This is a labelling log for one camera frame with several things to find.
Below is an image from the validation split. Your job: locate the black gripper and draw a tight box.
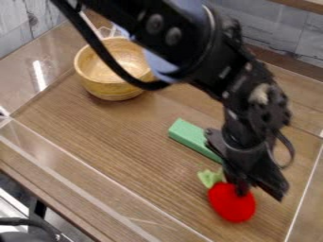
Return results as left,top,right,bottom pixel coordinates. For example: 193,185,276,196
205,126,290,201

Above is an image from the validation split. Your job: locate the green foam block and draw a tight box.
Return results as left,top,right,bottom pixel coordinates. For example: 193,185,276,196
169,118,222,164

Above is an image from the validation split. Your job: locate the black table frame bracket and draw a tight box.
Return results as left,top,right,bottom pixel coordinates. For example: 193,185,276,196
27,198,82,242

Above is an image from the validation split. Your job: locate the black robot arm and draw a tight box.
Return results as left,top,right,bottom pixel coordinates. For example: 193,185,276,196
51,0,292,199

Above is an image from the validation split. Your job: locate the clear acrylic tray wall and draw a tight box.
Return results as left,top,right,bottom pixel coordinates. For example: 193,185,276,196
0,25,323,242

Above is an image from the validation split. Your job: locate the wooden bowl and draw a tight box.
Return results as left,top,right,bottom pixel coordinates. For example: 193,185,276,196
74,37,154,101

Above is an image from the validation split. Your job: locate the black cable lower left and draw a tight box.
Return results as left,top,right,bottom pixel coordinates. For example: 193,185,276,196
0,216,65,242

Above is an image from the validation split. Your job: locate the red felt fruit green leaf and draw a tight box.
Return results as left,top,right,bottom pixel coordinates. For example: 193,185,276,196
197,169,257,223

